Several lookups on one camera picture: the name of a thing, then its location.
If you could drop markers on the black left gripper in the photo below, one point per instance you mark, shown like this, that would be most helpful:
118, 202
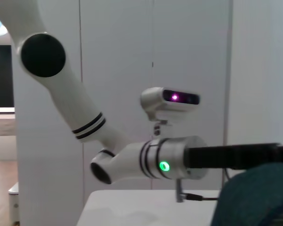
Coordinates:
235, 156

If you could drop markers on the dark teal fabric lunch bag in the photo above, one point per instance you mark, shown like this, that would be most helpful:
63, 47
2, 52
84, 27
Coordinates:
254, 200

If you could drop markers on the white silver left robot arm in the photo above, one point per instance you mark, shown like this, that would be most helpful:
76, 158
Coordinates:
68, 106

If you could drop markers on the white floor device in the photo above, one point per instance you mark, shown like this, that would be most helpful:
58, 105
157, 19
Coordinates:
14, 202

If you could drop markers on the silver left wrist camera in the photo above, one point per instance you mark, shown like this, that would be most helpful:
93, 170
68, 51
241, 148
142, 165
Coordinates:
169, 101

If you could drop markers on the black wall screen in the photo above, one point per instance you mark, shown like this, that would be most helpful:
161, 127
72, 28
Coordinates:
1, 75

